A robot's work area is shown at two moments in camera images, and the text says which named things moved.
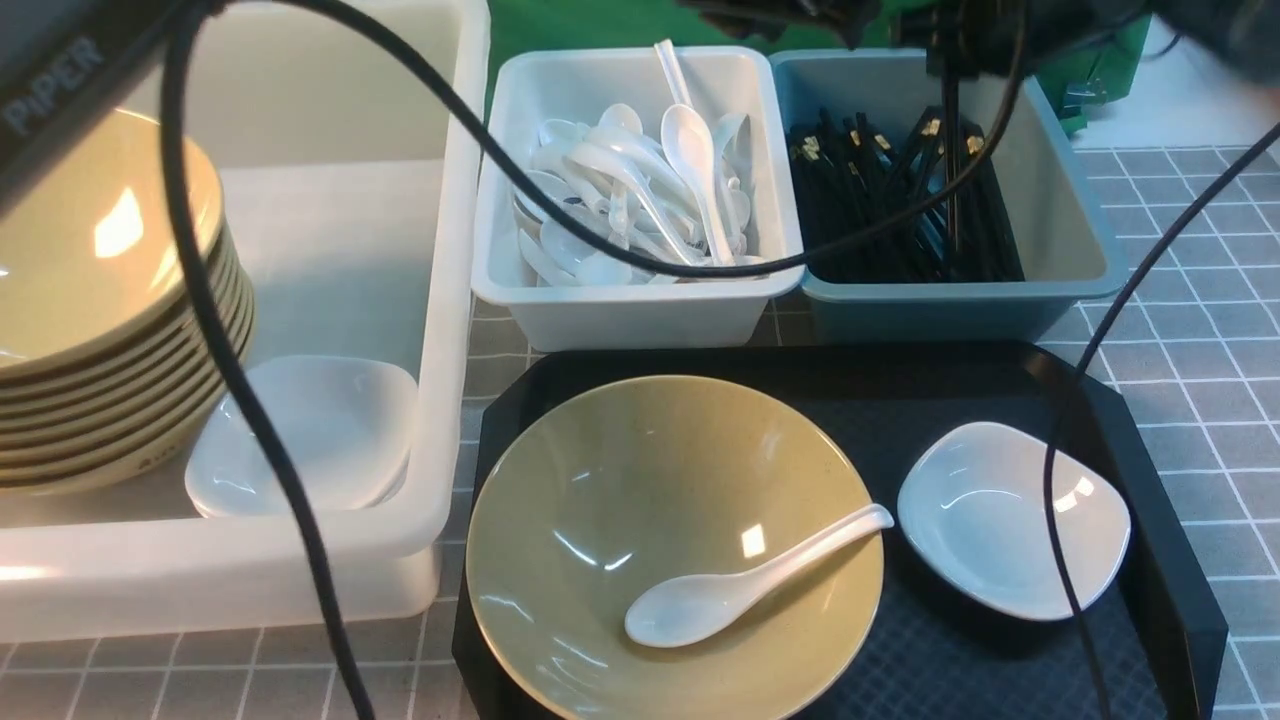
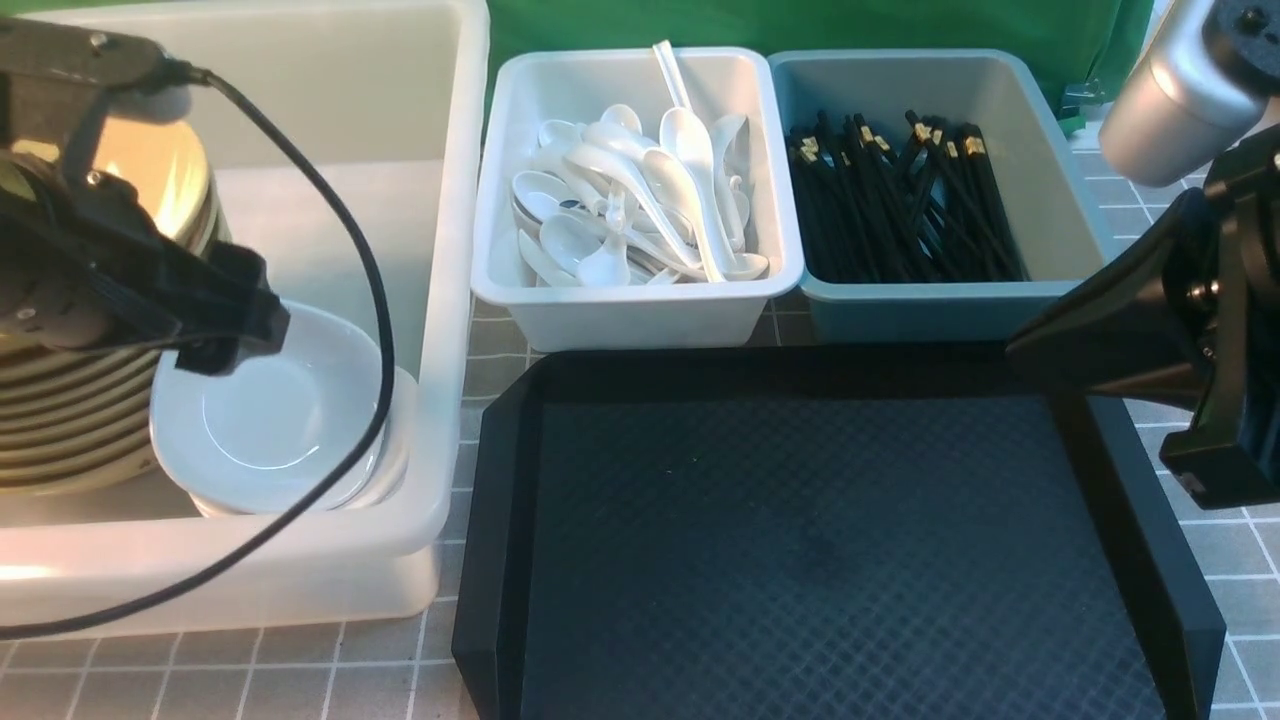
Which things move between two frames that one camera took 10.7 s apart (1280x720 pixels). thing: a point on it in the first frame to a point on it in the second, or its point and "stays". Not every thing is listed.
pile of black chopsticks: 847,177 stays
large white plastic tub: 362,203 stays
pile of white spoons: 674,187 stays
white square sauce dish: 976,505 to 283,428
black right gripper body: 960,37 to 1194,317
